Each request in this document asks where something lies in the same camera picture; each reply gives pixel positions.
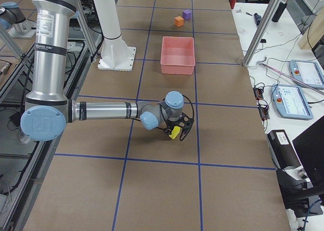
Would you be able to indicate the black monitor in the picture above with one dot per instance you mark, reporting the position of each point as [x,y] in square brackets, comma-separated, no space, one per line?
[309,148]

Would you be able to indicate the aluminium frame post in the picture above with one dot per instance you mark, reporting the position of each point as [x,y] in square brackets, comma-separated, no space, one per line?
[268,14]

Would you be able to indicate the pink plastic bin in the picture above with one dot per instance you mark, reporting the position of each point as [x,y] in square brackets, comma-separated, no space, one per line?
[177,55]

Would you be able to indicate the black water bottle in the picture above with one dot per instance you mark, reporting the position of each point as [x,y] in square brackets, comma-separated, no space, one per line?
[279,11]

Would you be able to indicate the black box white label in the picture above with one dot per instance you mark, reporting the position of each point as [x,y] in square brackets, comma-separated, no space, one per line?
[282,151]

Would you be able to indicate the orange foam block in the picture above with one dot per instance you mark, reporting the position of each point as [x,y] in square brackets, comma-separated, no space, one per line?
[178,21]

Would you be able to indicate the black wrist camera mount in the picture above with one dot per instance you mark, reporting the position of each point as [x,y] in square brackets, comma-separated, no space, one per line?
[186,124]

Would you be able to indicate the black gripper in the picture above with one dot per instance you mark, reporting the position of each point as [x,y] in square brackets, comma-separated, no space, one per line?
[173,124]

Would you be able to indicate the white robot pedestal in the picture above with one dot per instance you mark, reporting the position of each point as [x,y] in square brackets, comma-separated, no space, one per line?
[115,54]

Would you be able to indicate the far blue teach pendant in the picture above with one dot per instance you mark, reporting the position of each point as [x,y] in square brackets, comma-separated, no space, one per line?
[308,72]

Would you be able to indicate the near blue teach pendant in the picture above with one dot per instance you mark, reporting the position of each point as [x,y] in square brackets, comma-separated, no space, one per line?
[290,102]

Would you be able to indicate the purple foam block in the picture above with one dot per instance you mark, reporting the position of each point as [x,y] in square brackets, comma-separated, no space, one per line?
[187,14]

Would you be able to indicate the blue teach pendant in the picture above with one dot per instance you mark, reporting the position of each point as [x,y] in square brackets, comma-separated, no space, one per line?
[290,102]
[308,72]

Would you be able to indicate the yellow foam block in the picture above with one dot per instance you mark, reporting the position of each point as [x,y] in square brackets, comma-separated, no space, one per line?
[175,132]

